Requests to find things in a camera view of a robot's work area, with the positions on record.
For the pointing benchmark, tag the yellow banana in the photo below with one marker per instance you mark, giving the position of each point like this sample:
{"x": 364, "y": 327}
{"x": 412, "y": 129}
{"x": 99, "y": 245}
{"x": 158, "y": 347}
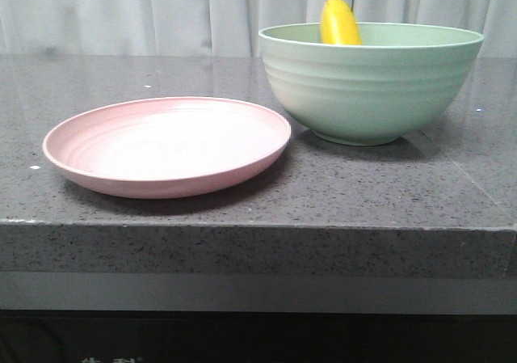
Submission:
{"x": 338, "y": 24}

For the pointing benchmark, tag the pink round plate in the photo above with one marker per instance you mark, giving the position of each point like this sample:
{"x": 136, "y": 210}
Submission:
{"x": 167, "y": 147}

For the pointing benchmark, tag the green ribbed bowl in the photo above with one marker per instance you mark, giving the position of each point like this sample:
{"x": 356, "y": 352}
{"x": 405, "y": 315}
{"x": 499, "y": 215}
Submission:
{"x": 400, "y": 78}

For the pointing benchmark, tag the white curtain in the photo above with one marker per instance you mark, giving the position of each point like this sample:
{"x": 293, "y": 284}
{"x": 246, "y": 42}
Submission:
{"x": 221, "y": 28}

